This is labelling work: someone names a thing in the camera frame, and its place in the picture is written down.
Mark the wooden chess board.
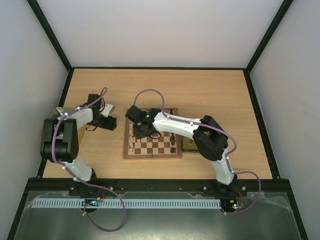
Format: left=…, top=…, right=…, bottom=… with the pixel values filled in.
left=123, top=105, right=182, bottom=160

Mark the gold tin with pieces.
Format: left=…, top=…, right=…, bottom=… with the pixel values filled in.
left=181, top=136, right=200, bottom=154

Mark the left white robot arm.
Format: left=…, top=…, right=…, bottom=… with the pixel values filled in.
left=40, top=93, right=117, bottom=182

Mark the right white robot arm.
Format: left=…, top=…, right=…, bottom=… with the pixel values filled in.
left=125, top=105, right=236, bottom=196

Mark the silver tin lid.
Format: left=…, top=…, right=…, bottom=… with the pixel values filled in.
left=51, top=107, right=88, bottom=145

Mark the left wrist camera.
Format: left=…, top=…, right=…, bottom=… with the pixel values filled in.
left=101, top=103, right=115, bottom=117

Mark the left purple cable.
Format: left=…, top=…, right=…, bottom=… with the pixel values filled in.
left=51, top=86, right=127, bottom=231

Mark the purple cable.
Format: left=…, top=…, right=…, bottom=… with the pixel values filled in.
left=134, top=88, right=263, bottom=215
left=51, top=86, right=127, bottom=231

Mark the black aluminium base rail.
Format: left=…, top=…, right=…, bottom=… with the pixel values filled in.
left=26, top=177, right=291, bottom=198

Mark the white slotted cable duct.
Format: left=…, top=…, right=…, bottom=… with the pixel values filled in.
left=31, top=198, right=221, bottom=210

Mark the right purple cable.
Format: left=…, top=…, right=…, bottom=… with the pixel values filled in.
left=134, top=88, right=263, bottom=215

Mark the black frame post left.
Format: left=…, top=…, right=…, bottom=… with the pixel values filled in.
left=26, top=0, right=73, bottom=73

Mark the black frame post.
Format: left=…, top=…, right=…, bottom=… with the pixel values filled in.
left=26, top=0, right=73, bottom=73
left=244, top=0, right=295, bottom=73

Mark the black frame post right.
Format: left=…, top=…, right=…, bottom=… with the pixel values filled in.
left=244, top=0, right=295, bottom=73

